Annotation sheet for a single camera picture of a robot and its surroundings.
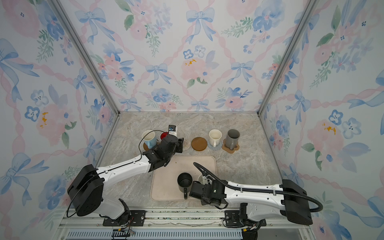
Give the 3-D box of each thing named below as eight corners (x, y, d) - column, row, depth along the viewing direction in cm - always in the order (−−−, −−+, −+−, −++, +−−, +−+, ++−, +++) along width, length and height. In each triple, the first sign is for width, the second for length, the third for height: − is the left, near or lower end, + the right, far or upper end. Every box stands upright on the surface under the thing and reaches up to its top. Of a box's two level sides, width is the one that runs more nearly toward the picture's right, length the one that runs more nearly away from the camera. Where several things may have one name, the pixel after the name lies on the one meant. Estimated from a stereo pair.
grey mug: (226, 152, 100) (229, 142, 91) (224, 139, 107) (226, 129, 97) (237, 152, 100) (241, 142, 91) (234, 139, 107) (238, 129, 97)
